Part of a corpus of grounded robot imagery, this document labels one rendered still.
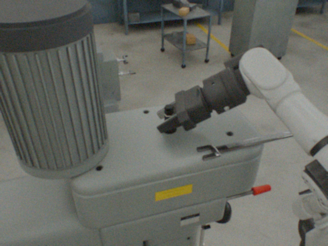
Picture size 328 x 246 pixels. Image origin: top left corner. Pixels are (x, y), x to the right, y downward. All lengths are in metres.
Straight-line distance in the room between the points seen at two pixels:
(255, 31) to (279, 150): 2.20
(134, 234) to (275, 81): 0.49
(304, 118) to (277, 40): 5.09
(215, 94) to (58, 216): 0.45
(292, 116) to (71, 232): 0.54
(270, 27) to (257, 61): 4.82
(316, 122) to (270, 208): 2.59
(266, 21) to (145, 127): 4.72
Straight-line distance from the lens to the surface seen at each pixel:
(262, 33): 5.45
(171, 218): 0.83
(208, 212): 0.86
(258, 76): 0.67
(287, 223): 3.13
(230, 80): 0.69
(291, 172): 3.60
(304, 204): 1.05
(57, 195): 0.84
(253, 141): 0.76
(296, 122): 0.64
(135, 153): 0.71
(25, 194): 0.87
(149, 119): 0.82
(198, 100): 0.71
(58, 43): 0.53
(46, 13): 0.55
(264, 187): 0.93
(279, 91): 0.66
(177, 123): 0.73
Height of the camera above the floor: 2.36
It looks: 36 degrees down
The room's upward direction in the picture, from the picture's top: straight up
